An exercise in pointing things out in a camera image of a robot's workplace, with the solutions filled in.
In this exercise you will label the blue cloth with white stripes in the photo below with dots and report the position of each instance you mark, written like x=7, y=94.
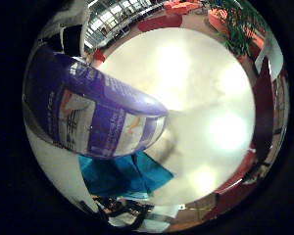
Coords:
x=127, y=178

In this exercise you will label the black chair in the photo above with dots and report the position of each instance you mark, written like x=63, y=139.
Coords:
x=127, y=210

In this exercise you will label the orange planter box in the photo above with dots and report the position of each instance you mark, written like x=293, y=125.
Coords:
x=219, y=18

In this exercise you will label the green potted plant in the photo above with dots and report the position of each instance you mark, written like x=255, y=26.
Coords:
x=240, y=26

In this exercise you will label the white table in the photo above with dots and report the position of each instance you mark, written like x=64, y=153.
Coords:
x=272, y=55

